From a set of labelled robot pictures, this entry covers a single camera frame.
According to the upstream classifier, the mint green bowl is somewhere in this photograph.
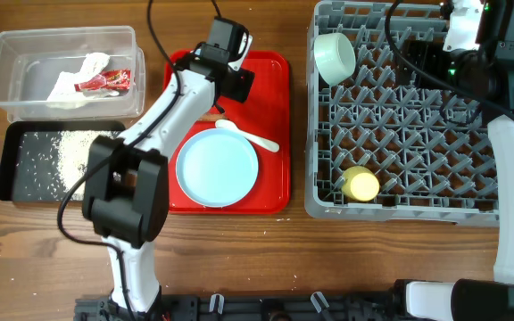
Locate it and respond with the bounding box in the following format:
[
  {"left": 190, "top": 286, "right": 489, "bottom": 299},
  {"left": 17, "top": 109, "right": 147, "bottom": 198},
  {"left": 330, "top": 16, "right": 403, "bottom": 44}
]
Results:
[{"left": 313, "top": 33, "right": 356, "bottom": 86}]

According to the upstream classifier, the red snack wrapper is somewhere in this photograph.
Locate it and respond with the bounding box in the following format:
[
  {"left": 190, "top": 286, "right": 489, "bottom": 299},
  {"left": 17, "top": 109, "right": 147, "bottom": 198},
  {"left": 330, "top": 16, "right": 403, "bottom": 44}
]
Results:
[{"left": 74, "top": 69, "right": 131, "bottom": 92}]

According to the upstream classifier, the yellow plastic cup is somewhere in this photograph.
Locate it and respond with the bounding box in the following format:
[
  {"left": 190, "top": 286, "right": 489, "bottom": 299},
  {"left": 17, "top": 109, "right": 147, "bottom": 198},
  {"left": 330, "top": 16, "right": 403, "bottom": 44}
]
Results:
[{"left": 341, "top": 166, "right": 380, "bottom": 202}]

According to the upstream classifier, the white napkin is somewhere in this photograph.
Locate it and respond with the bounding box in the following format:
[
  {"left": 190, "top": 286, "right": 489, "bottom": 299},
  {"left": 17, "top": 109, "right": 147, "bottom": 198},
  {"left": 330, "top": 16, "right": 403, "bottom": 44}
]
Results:
[{"left": 46, "top": 53, "right": 112, "bottom": 110}]

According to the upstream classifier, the white rice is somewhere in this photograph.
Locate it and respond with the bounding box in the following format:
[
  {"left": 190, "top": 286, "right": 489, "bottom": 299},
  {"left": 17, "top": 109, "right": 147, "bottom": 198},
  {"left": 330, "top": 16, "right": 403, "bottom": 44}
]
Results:
[{"left": 12, "top": 130, "right": 118, "bottom": 202}]

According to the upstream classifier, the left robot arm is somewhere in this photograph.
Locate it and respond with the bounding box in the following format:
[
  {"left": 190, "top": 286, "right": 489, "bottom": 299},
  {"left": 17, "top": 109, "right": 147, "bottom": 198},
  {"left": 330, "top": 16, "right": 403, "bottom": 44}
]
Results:
[{"left": 82, "top": 17, "right": 254, "bottom": 320}]

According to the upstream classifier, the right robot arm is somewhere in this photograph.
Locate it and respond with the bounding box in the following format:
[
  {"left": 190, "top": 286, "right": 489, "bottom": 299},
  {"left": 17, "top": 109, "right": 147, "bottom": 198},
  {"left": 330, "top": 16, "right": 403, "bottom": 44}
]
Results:
[{"left": 384, "top": 1, "right": 514, "bottom": 320}]

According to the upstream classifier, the grey dishwasher rack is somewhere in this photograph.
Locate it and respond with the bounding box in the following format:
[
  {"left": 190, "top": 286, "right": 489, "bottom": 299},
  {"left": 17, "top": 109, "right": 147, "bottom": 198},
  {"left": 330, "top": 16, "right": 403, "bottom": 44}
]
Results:
[{"left": 305, "top": 1, "right": 500, "bottom": 226}]

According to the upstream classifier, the red serving tray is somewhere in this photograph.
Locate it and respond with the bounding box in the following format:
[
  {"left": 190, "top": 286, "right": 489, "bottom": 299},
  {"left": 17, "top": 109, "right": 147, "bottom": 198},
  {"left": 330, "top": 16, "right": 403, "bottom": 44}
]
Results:
[{"left": 169, "top": 51, "right": 291, "bottom": 215}]

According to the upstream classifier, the white plastic spoon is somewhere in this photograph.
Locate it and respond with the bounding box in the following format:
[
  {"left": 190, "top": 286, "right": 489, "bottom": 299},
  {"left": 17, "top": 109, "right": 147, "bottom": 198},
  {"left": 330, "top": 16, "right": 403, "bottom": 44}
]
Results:
[{"left": 215, "top": 119, "right": 280, "bottom": 152}]

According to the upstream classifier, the light blue plate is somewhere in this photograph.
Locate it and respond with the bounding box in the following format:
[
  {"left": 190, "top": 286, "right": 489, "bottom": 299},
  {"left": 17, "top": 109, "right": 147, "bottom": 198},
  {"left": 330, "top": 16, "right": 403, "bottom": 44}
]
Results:
[{"left": 176, "top": 128, "right": 259, "bottom": 208}]

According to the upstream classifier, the clear plastic bin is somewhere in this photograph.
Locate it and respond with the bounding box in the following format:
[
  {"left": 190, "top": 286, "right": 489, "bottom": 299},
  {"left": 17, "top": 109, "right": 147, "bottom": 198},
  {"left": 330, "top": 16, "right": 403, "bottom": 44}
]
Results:
[{"left": 0, "top": 26, "right": 146, "bottom": 122}]

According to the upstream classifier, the black tray bin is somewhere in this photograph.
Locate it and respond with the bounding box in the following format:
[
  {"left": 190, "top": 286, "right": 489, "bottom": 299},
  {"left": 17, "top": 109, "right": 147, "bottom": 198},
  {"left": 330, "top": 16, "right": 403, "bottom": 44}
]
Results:
[{"left": 0, "top": 120, "right": 125, "bottom": 202}]

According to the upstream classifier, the left black cable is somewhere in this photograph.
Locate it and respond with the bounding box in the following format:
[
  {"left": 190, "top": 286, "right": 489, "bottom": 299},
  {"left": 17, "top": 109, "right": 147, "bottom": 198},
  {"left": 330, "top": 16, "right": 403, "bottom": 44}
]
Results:
[{"left": 55, "top": 0, "right": 222, "bottom": 321}]

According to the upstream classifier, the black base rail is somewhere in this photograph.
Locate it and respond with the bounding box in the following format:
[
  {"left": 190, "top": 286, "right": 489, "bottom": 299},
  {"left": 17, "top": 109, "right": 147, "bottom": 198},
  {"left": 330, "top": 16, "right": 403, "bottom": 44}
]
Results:
[{"left": 73, "top": 292, "right": 416, "bottom": 321}]

